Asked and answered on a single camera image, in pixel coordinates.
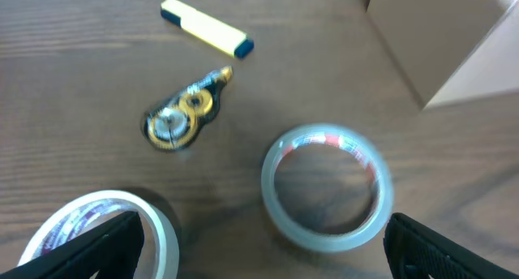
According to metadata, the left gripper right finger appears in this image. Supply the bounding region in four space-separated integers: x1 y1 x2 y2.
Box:
384 212 518 279

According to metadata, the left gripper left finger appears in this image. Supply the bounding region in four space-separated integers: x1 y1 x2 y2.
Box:
1 211 144 279

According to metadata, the white masking tape roll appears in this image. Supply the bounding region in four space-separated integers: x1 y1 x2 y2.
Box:
18 190 179 279

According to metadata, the clear adhesive tape roll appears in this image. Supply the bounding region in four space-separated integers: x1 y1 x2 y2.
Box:
260 123 394 253

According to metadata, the brown cardboard box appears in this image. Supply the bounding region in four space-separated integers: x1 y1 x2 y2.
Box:
367 0 518 109

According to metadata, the yellow highlighter marker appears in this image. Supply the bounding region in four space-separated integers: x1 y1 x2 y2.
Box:
161 0 255 59

